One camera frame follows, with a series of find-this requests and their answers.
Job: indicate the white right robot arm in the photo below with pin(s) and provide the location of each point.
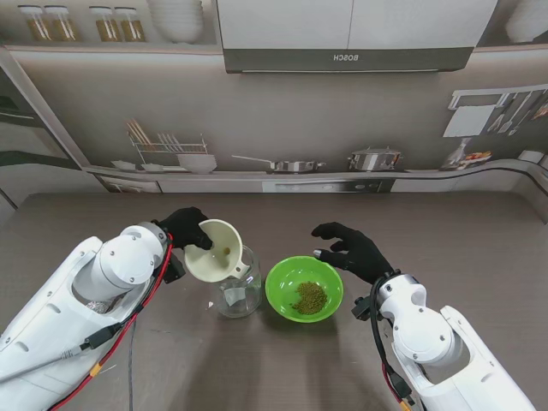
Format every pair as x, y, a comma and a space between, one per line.
428, 338

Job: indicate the bright green plastic bowl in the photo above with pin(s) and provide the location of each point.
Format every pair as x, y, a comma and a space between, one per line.
291, 272

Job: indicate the pile of green mung beans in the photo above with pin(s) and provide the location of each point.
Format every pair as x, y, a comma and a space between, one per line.
310, 297

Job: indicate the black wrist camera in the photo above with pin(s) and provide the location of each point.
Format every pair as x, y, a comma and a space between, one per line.
361, 309
173, 269

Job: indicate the cream plastic funnel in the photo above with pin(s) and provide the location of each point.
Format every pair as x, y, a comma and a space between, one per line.
210, 265

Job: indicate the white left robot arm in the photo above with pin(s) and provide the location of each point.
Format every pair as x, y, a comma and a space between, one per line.
55, 295

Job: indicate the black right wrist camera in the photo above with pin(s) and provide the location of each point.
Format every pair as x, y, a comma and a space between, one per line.
361, 309

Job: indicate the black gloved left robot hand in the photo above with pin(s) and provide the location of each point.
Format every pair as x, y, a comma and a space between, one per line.
184, 227

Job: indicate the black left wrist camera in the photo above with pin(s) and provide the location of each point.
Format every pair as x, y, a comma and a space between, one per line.
173, 269

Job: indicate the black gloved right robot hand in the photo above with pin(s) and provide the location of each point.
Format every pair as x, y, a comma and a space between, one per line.
360, 255

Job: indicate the clear glass jar lid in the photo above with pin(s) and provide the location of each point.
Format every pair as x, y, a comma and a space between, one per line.
103, 306

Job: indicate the clear glass jar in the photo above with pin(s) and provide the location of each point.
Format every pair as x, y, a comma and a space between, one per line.
248, 295

